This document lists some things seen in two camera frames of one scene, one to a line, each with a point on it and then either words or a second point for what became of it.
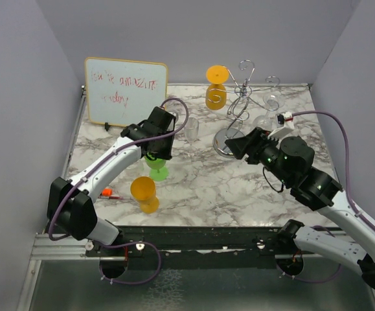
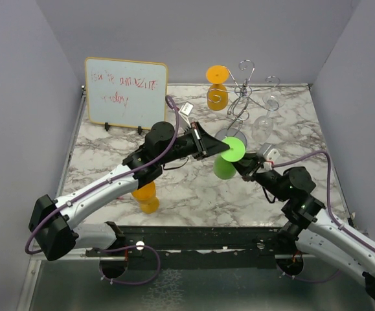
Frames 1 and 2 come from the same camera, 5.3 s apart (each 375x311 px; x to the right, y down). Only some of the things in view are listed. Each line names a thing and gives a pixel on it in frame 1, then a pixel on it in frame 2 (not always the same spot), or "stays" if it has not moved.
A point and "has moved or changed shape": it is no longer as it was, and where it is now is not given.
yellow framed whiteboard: x=122 y=91 stays
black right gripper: x=252 y=142 → x=249 y=166
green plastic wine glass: x=160 y=172 has moved or changed shape
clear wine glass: x=271 y=102 stays
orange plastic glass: x=143 y=189 stays
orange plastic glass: x=215 y=94 stays
